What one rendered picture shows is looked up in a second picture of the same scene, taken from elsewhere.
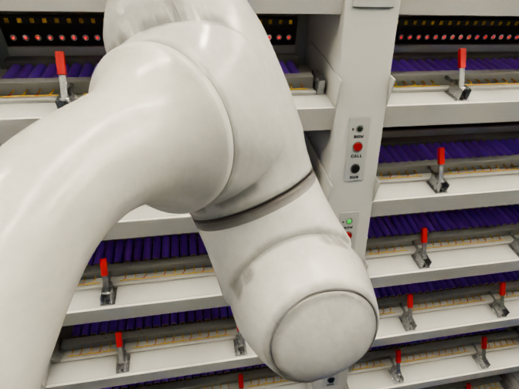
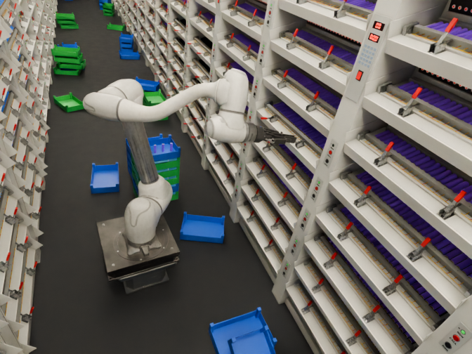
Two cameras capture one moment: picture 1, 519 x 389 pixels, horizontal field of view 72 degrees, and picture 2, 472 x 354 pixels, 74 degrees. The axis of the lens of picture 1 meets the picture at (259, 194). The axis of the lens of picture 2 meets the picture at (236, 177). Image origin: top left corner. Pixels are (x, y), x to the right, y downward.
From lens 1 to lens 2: 121 cm
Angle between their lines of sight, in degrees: 61
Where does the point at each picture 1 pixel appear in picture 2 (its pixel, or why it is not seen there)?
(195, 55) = (219, 83)
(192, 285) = (282, 166)
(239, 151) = (216, 97)
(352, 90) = (336, 128)
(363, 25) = (346, 104)
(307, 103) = (326, 123)
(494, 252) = (377, 275)
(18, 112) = (273, 81)
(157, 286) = (276, 158)
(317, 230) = (223, 118)
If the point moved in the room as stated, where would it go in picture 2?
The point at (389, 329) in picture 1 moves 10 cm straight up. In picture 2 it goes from (319, 257) to (326, 243)
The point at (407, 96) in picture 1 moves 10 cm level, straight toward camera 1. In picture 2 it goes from (362, 147) to (336, 142)
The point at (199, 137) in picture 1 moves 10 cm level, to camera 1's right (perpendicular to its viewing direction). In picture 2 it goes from (213, 93) to (218, 103)
